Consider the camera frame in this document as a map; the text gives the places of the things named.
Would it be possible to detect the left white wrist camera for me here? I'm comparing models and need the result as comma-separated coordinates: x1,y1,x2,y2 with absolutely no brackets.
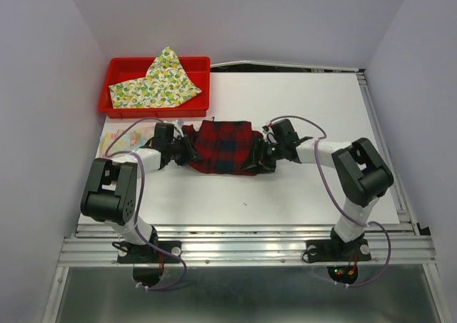
172,119,185,138

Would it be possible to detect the aluminium front rail frame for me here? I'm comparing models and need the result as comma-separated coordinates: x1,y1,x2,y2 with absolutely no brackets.
43,219,436,322

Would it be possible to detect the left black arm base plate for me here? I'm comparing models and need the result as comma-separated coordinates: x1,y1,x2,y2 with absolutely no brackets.
111,241,181,264

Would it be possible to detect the aluminium right side rail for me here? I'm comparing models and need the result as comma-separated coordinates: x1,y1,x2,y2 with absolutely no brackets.
355,69,431,237

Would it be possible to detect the pastel floral folded skirt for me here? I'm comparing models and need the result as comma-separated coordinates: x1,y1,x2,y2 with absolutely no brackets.
98,126,154,162

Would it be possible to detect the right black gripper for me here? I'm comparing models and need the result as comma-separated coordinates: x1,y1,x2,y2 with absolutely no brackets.
241,136,284,172

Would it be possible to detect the red navy plaid skirt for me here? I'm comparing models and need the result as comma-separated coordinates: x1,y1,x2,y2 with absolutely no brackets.
182,120,263,176

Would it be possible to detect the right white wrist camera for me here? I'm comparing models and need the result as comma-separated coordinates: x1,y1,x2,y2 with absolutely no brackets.
262,121,276,144

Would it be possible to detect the lemon print skirt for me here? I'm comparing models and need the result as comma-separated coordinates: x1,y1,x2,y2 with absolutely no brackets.
109,46,202,109

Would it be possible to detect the red plastic bin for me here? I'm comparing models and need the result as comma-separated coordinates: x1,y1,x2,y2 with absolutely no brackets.
98,56,211,119

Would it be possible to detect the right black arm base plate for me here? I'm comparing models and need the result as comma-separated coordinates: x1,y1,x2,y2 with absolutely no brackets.
306,239,372,263

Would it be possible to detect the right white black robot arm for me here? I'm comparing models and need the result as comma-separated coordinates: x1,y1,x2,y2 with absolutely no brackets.
242,116,394,263

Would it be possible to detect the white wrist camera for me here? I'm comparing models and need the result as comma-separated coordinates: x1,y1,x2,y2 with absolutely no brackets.
262,121,276,144
172,119,185,138

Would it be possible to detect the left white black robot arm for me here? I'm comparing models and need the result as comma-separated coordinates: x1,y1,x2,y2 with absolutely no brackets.
81,119,201,264

